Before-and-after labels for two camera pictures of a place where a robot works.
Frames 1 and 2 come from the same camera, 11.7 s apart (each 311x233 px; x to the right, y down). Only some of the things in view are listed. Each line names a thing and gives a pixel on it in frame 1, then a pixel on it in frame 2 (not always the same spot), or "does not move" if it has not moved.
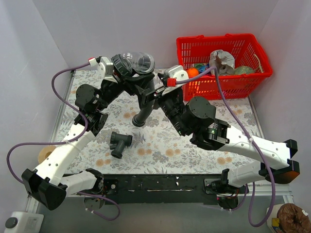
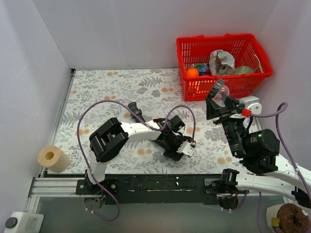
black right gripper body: (158, 94) -> (226, 116)
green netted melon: (244, 70) does not move
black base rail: (159, 189) does not move
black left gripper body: (119, 79) -> (173, 150)
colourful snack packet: (202, 67) does not move
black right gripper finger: (148, 97) -> (213, 110)
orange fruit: (192, 72) does not move
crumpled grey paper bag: (223, 60) does not move
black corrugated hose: (138, 120) -> (132, 105)
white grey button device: (24, 222) does not move
